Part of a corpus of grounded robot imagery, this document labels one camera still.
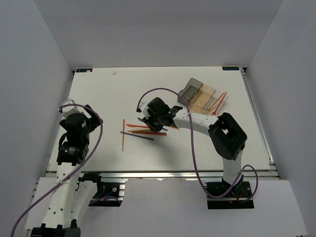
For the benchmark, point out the blue chopstick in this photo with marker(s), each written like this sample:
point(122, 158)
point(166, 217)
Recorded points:
point(138, 136)

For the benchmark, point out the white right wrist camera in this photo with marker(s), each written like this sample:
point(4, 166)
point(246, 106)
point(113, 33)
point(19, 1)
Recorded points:
point(143, 109)

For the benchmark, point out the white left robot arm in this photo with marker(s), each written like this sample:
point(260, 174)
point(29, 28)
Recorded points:
point(68, 201)

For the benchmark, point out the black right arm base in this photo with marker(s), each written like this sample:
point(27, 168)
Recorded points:
point(237, 198)

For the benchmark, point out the blue plastic knife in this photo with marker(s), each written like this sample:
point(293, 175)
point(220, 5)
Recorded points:
point(140, 119)

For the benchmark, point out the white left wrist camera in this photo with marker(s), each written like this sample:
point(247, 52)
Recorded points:
point(69, 108)

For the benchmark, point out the orange plastic knife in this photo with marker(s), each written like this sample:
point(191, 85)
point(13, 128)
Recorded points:
point(137, 126)

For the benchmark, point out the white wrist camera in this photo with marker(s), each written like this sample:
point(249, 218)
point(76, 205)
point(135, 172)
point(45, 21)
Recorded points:
point(69, 108)
point(143, 109)

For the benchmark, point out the yellow plastic fork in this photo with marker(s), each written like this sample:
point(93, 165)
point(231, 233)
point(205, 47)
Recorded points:
point(140, 131)
point(209, 109)

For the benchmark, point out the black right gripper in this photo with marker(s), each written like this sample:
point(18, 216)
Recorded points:
point(155, 129)

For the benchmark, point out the orange chopstick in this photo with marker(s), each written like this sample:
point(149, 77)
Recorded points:
point(151, 133)
point(123, 134)

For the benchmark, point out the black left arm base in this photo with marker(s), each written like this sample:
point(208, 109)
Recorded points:
point(107, 194)

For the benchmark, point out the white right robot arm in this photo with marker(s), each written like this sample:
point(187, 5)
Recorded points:
point(227, 136)

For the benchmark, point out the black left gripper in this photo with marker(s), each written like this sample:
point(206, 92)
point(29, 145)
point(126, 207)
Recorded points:
point(94, 121)

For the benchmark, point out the amber plastic container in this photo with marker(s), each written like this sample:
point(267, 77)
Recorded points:
point(201, 102)

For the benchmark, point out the smoky grey plastic container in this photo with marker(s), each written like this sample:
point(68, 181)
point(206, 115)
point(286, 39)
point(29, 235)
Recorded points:
point(190, 90)

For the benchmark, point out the clear plastic container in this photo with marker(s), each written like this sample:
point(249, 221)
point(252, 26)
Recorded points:
point(215, 95)

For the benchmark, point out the blue corner label sticker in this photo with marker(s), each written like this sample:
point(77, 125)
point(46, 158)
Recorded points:
point(230, 68)
point(84, 70)

